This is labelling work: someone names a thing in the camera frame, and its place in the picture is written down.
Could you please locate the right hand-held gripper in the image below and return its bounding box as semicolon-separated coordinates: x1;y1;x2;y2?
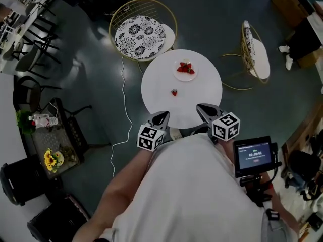
196;103;241;143

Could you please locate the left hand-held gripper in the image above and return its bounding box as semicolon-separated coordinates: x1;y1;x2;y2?
137;111;171;152

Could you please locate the white plate of strawberries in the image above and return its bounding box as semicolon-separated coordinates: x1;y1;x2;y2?
173;58;198;82

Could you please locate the person's right forearm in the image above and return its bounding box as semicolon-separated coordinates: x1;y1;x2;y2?
214;141;301;242

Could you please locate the person's left forearm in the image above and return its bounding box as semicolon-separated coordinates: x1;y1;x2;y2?
72;145;157;242

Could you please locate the black monitor screen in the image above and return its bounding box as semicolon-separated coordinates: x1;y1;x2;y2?
233;136;282;178

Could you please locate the round white table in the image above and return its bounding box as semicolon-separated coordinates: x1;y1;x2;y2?
140;49;223;130

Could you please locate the person's white shirt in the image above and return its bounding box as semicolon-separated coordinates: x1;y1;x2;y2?
111;132;268;242

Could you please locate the wooden cabinet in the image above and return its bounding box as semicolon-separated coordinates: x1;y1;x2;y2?
281;102;323;161

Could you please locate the black glass side table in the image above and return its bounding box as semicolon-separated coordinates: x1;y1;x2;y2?
30;97;112;181

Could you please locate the sunflower pot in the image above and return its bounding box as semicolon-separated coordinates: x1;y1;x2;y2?
43;148;65;173

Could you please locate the round floral cushion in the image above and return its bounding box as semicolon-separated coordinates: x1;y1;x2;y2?
115;15;167;61

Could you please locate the clear plastic bottle red label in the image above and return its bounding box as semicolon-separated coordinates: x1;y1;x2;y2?
28;113;51;122
31;117;59;128

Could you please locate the black plastic crate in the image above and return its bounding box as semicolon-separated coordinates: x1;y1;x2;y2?
0;155;48;206
27;194;91;242

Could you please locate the green potted plant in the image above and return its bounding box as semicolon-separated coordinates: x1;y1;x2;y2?
16;109;36;135

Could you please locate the black metal chair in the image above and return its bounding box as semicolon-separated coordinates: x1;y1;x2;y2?
12;75;62;113

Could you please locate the brown cardboard box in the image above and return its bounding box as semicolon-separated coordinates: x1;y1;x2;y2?
272;0;309;29

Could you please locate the white power cable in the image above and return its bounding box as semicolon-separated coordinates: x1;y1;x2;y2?
111;56;133;177

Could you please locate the black monitor mount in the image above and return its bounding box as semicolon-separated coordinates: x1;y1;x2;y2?
239;174;281;209

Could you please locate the gold wire chair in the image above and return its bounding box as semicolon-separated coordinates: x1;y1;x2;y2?
109;0;178;63
221;20;271;91

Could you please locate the grey bag strap with buckle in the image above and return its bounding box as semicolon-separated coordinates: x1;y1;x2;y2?
264;208;281;221

